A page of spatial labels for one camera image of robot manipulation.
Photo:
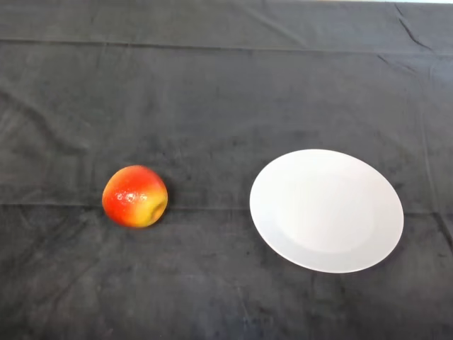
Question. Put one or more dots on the red yellow apple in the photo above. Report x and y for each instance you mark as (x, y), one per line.
(134, 196)

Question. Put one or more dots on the white round plate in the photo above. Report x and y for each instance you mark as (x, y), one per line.
(325, 212)

